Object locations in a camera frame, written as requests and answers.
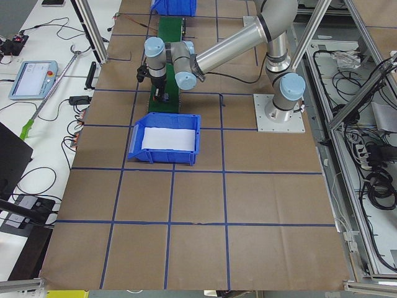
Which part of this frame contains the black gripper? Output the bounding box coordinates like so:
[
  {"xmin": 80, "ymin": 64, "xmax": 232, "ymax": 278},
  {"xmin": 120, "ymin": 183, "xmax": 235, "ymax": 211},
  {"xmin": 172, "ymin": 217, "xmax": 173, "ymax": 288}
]
[{"xmin": 151, "ymin": 75, "xmax": 167, "ymax": 101}]

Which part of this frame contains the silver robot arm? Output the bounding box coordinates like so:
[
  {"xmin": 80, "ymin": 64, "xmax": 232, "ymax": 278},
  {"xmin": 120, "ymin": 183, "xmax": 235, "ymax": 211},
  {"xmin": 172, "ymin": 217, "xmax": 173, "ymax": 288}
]
[{"xmin": 136, "ymin": 0, "xmax": 306, "ymax": 124}]

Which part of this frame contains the left blue plastic bin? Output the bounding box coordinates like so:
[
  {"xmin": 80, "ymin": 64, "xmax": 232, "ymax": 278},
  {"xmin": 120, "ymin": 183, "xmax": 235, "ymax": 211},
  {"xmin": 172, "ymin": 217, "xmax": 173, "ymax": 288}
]
[{"xmin": 127, "ymin": 112, "xmax": 201, "ymax": 166}]

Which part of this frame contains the blue plastic bin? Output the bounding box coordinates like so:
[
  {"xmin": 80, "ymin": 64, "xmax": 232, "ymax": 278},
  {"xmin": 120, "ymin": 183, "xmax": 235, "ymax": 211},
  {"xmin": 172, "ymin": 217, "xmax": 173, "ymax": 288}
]
[
  {"xmin": 151, "ymin": 0, "xmax": 197, "ymax": 16},
  {"xmin": 127, "ymin": 112, "xmax": 201, "ymax": 166}
]

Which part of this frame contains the white foam pad left bin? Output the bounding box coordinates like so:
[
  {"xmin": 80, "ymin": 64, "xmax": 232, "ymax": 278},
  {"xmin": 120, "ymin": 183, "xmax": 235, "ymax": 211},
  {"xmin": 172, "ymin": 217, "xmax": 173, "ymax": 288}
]
[{"xmin": 141, "ymin": 127, "xmax": 196, "ymax": 151}]

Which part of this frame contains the green conveyor belt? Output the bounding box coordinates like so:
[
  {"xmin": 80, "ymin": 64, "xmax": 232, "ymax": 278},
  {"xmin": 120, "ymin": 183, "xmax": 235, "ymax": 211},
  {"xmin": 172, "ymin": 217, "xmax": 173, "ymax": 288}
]
[{"xmin": 148, "ymin": 16, "xmax": 184, "ymax": 114}]

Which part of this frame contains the black power adapter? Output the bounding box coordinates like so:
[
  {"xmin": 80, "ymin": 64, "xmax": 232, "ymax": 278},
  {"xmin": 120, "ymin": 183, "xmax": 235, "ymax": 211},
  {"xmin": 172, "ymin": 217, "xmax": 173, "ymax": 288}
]
[{"xmin": 68, "ymin": 96, "xmax": 92, "ymax": 106}]

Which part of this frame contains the right blue plastic bin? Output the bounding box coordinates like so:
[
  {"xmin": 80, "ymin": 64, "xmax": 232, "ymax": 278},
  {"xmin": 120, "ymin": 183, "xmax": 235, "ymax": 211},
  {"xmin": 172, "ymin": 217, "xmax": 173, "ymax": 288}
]
[{"xmin": 151, "ymin": 0, "xmax": 197, "ymax": 16}]

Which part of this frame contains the teach pendant tablet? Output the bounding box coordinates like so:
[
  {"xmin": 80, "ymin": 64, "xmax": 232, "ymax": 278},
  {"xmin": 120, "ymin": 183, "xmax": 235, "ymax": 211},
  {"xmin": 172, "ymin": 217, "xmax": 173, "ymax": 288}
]
[{"xmin": 9, "ymin": 60, "xmax": 58, "ymax": 101}]

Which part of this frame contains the grabber reaching tool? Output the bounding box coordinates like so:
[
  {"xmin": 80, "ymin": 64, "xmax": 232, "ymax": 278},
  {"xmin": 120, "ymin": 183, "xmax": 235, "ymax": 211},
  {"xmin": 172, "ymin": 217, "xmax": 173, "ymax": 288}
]
[{"xmin": 19, "ymin": 45, "xmax": 91, "ymax": 140}]

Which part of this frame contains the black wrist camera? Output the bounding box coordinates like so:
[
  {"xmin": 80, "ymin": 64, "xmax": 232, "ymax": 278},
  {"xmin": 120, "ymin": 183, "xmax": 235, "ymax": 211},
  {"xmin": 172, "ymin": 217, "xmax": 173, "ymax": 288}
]
[{"xmin": 136, "ymin": 64, "xmax": 150, "ymax": 83}]

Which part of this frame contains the red black conveyor wire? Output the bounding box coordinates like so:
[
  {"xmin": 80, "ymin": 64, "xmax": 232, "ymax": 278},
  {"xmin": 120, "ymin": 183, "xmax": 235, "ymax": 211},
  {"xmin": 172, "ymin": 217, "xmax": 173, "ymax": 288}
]
[{"xmin": 113, "ymin": 12, "xmax": 159, "ymax": 33}]

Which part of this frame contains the aluminium frame post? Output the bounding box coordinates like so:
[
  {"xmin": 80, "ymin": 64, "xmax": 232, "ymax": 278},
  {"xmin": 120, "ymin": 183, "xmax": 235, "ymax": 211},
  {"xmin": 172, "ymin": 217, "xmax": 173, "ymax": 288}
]
[{"xmin": 71, "ymin": 0, "xmax": 108, "ymax": 65}]

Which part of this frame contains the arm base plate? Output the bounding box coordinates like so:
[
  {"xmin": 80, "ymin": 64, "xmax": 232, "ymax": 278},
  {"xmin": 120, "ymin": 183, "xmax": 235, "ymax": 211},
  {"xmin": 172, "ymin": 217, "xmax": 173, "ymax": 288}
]
[
  {"xmin": 243, "ymin": 16, "xmax": 260, "ymax": 32},
  {"xmin": 253, "ymin": 94, "xmax": 305, "ymax": 133}
]

